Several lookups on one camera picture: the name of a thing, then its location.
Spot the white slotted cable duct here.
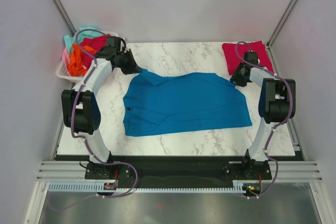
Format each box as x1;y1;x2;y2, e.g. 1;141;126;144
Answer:
48;182;246;194

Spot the white plastic laundry basket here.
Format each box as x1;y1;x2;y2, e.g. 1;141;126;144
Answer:
56;30;119;83

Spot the folded red t shirt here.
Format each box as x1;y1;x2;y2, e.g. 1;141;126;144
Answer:
222;40;275;76

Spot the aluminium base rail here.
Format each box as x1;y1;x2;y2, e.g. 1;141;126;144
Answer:
37;161;322;183

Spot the orange t shirt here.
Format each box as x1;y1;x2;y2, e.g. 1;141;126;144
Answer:
67;44;97;77

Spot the aluminium frame post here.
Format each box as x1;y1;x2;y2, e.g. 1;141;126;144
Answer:
51;0;76;35
267;0;299;48

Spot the mint green t shirt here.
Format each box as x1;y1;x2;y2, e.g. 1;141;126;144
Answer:
64;26;103;54

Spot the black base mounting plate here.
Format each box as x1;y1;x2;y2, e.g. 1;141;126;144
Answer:
85;156;272;188

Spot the left aluminium frame post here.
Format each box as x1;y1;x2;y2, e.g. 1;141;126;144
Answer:
51;0;76;35

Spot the crumpled magenta t shirt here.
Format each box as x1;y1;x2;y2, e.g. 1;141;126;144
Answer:
80;35;107;64

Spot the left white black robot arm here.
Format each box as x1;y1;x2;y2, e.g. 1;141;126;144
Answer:
61;36;142;178

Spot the pink t shirt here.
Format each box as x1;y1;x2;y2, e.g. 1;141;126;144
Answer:
62;47;70;67

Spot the right aluminium frame post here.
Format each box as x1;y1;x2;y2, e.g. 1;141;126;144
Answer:
267;0;299;48

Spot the blue t shirt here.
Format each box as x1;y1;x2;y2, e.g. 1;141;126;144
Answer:
123;69;252;137

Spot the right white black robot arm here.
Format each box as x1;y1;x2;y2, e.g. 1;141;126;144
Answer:
230;51;296;179

